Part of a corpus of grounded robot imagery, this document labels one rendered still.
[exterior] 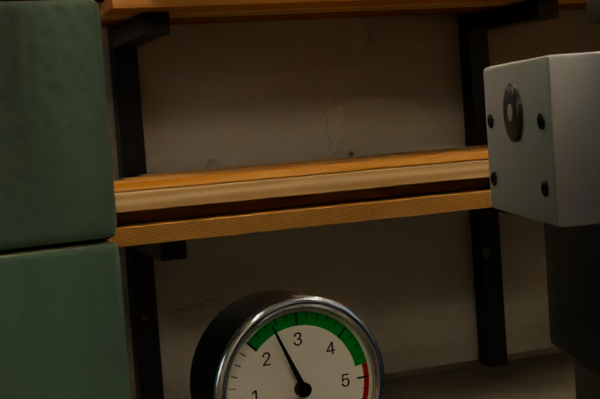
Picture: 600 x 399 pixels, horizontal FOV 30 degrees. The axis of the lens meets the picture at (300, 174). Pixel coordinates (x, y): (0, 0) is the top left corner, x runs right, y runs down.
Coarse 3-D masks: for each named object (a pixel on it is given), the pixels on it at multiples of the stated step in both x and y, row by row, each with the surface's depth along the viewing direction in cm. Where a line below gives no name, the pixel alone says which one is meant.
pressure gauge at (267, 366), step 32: (224, 320) 38; (256, 320) 37; (288, 320) 37; (320, 320) 38; (352, 320) 38; (224, 352) 36; (256, 352) 37; (288, 352) 37; (320, 352) 38; (352, 352) 38; (192, 384) 38; (224, 384) 36; (256, 384) 37; (288, 384) 37; (320, 384) 38; (352, 384) 38; (384, 384) 39
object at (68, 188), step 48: (0, 0) 40; (48, 0) 40; (0, 48) 39; (48, 48) 40; (96, 48) 41; (0, 96) 39; (48, 96) 40; (96, 96) 41; (0, 144) 39; (48, 144) 40; (96, 144) 41; (0, 192) 39; (48, 192) 40; (96, 192) 41; (0, 240) 39; (48, 240) 40; (96, 240) 41
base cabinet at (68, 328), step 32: (0, 256) 40; (32, 256) 40; (64, 256) 40; (96, 256) 41; (0, 288) 39; (32, 288) 40; (64, 288) 40; (96, 288) 41; (0, 320) 39; (32, 320) 40; (64, 320) 40; (96, 320) 41; (0, 352) 39; (32, 352) 40; (64, 352) 40; (96, 352) 41; (0, 384) 39; (32, 384) 40; (64, 384) 40; (96, 384) 41; (128, 384) 42
